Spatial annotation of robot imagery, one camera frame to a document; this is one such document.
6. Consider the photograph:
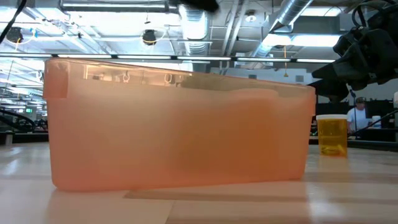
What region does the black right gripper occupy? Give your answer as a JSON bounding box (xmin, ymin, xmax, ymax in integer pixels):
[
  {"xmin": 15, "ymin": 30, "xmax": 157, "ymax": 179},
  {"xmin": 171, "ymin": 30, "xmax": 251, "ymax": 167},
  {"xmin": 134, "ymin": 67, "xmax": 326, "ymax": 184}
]
[{"xmin": 307, "ymin": 27, "xmax": 398, "ymax": 104}]

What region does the orange pill bottle white cap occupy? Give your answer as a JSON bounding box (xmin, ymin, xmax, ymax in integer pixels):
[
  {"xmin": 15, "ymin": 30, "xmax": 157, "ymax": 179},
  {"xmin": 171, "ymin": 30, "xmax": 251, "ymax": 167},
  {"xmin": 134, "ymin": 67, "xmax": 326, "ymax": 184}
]
[{"xmin": 316, "ymin": 114, "xmax": 348, "ymax": 158}]

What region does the orange translucent plastic basket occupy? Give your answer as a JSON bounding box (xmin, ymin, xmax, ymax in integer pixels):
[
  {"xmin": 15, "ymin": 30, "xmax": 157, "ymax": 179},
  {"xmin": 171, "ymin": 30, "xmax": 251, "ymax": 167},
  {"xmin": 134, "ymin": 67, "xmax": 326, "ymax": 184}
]
[{"xmin": 42, "ymin": 58, "xmax": 317, "ymax": 192}]

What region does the person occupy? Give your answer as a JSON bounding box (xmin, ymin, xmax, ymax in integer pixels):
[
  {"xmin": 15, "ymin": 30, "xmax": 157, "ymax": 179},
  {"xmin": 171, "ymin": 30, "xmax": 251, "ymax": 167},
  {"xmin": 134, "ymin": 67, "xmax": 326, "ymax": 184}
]
[{"xmin": 346, "ymin": 96, "xmax": 371, "ymax": 133}]

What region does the black round ceiling fixture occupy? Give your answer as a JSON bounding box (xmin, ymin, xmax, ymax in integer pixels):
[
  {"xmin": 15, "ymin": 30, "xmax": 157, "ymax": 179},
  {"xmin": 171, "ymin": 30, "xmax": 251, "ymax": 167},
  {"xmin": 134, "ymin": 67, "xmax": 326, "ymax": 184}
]
[
  {"xmin": 6, "ymin": 27, "xmax": 24, "ymax": 44},
  {"xmin": 142, "ymin": 29, "xmax": 157, "ymax": 46}
]

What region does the silver ventilation duct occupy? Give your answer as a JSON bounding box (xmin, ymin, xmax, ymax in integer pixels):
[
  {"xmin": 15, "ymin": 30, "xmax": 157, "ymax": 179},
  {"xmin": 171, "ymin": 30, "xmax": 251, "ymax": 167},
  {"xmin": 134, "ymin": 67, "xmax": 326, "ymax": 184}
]
[
  {"xmin": 248, "ymin": 0, "xmax": 313, "ymax": 58},
  {"xmin": 178, "ymin": 4, "xmax": 210, "ymax": 56}
]

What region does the black hanging cable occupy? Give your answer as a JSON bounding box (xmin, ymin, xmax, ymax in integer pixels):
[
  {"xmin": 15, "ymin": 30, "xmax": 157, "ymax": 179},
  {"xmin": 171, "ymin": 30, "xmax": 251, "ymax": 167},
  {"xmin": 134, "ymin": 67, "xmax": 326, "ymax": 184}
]
[{"xmin": 0, "ymin": 0, "xmax": 28, "ymax": 44}]

